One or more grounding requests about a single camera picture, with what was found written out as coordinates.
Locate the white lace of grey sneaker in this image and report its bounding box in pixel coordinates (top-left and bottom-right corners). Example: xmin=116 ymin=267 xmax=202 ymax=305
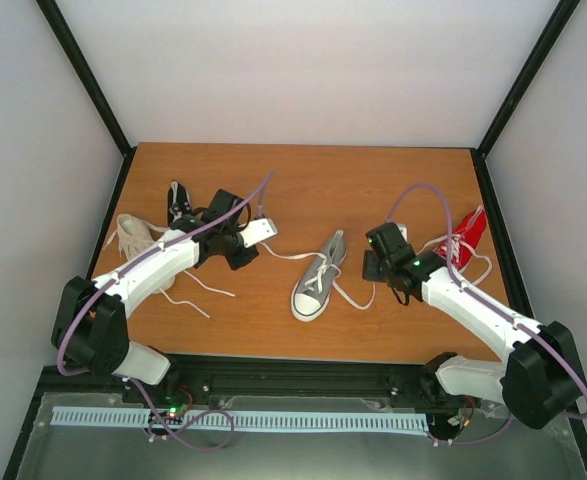
xmin=260 ymin=242 xmax=376 ymax=311

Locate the grey low-top sneaker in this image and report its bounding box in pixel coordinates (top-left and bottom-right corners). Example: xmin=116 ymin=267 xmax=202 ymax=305
xmin=290 ymin=230 xmax=347 ymax=322

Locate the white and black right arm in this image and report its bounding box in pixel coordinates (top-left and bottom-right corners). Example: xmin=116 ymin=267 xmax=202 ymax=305
xmin=362 ymin=223 xmax=587 ymax=430

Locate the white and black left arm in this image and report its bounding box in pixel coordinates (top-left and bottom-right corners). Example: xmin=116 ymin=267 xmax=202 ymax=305
xmin=52 ymin=182 xmax=277 ymax=403

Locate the white lace of black sneaker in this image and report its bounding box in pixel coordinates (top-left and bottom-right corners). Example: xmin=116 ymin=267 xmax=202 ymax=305
xmin=167 ymin=181 xmax=181 ymax=224

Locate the black high-top sneaker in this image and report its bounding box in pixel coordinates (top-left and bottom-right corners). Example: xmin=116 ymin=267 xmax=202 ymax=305
xmin=167 ymin=180 xmax=192 ymax=226

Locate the white lace of red sneaker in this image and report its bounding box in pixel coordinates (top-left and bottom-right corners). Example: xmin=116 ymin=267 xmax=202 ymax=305
xmin=419 ymin=234 xmax=493 ymax=286

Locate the red high-top sneaker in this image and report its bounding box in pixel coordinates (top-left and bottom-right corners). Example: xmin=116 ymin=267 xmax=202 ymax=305
xmin=450 ymin=205 xmax=490 ymax=273

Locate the white high-top sneaker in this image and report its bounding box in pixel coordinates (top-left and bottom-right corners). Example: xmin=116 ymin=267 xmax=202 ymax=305
xmin=115 ymin=213 xmax=178 ymax=292

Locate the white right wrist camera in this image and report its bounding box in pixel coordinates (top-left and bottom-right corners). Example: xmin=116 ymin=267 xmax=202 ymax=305
xmin=396 ymin=223 xmax=408 ymax=242

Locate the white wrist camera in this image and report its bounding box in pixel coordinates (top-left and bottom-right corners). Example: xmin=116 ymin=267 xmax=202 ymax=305
xmin=239 ymin=218 xmax=278 ymax=248
xmin=396 ymin=223 xmax=408 ymax=242

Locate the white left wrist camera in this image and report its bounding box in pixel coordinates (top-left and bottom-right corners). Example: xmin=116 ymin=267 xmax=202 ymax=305
xmin=239 ymin=218 xmax=278 ymax=248

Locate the black aluminium frame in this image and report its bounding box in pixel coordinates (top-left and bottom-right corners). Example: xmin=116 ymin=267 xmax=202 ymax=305
xmin=4 ymin=0 xmax=579 ymax=479

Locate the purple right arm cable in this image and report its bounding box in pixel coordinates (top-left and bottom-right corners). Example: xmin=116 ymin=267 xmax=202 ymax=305
xmin=385 ymin=181 xmax=587 ymax=447

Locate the light blue slotted cable duct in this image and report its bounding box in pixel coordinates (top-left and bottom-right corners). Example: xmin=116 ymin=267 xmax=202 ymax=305
xmin=50 ymin=406 xmax=429 ymax=435

